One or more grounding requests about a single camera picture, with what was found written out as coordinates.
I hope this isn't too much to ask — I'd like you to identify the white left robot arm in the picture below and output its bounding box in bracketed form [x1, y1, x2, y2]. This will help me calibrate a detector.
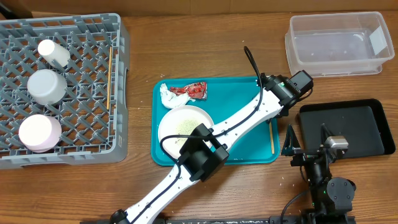
[109, 70, 313, 224]

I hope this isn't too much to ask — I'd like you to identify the white round plate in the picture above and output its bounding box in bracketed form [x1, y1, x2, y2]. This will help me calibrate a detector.
[158, 105, 214, 159]

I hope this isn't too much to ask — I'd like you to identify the black plastic tray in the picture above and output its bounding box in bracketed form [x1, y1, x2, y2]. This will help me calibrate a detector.
[298, 99, 396, 158]

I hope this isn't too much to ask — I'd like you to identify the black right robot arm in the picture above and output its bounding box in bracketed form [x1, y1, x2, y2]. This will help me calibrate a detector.
[281, 124, 356, 224]

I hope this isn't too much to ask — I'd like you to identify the white cup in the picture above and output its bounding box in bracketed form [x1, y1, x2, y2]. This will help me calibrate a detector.
[37, 39, 70, 67]

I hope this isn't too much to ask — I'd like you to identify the wooden chopstick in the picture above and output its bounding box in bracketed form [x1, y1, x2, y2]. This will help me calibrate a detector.
[269, 121, 275, 154]
[106, 45, 113, 110]

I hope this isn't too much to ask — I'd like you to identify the white bowl in rack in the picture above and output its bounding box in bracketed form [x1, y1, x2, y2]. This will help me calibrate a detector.
[27, 69, 67, 105]

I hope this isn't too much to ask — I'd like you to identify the white tissue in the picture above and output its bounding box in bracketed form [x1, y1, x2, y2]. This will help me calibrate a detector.
[159, 83, 195, 109]

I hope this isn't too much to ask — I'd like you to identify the red snack wrapper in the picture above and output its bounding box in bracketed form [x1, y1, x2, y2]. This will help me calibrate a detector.
[170, 82, 207, 100]

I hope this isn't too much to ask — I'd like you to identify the clear plastic bin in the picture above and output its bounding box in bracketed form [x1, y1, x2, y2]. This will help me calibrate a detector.
[285, 11, 395, 77]

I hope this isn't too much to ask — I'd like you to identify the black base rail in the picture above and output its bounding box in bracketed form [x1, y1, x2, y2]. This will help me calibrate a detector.
[80, 216, 356, 224]

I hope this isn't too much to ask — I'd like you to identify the grey dishwasher rack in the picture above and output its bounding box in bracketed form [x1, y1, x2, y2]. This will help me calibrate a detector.
[1, 13, 130, 169]

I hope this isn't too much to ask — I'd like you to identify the teal serving tray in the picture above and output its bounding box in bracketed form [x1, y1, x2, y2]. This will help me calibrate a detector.
[150, 77, 280, 166]

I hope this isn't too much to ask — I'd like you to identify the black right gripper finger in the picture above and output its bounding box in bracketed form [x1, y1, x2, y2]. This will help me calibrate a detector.
[281, 124, 301, 156]
[321, 123, 333, 145]

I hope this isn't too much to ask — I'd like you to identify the pink white bowl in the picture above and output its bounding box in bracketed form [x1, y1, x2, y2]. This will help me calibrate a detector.
[18, 114, 62, 152]

